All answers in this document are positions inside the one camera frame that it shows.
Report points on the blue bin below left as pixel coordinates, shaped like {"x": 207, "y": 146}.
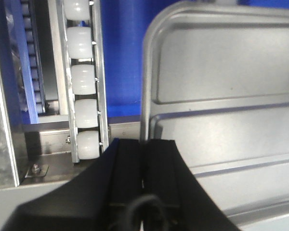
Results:
{"x": 124, "y": 24}

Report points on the left white roller track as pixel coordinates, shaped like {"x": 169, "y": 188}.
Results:
{"x": 76, "y": 30}

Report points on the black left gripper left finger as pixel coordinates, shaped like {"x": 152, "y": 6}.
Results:
{"x": 89, "y": 200}

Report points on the ribbed silver metal tray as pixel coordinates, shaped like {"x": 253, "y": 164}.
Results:
{"x": 216, "y": 81}

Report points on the left steel lane divider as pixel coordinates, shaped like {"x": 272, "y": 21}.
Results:
{"x": 2, "y": 120}

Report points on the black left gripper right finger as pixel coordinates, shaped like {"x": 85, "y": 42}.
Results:
{"x": 167, "y": 176}

